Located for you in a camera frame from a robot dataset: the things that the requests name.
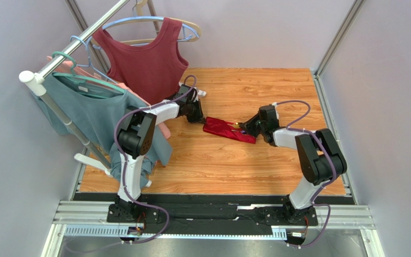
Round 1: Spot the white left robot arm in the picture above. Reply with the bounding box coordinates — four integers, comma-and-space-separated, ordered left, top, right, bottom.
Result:
114, 84, 205, 217

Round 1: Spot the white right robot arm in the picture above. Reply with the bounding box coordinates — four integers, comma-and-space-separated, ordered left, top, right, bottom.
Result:
239, 104, 347, 220

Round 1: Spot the maroon tank top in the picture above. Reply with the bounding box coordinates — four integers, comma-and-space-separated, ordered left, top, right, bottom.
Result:
93, 28, 189, 104

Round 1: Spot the light blue clothes hanger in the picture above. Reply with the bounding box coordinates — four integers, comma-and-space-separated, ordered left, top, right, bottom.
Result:
86, 16, 202, 49

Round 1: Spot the blue wire clothes hanger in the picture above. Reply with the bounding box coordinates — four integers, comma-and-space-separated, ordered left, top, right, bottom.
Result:
70, 35, 118, 85

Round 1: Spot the wooden clothes hanger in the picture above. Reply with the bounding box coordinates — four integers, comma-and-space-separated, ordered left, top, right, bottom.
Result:
132, 1, 191, 43

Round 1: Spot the white clothes rack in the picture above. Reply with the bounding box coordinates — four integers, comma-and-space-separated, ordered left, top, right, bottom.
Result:
18, 0, 207, 189

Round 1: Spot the grey-blue hanging shirt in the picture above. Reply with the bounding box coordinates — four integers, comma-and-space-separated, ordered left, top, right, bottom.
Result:
32, 74, 172, 188

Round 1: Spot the teal clothes hanger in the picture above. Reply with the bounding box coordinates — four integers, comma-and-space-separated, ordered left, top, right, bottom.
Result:
51, 51, 127, 94

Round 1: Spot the red cloth napkin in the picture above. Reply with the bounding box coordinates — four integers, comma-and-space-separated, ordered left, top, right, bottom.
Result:
203, 117, 256, 144

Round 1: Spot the pink hanging shirt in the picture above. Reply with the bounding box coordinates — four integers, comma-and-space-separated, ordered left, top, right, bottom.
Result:
55, 61, 171, 139

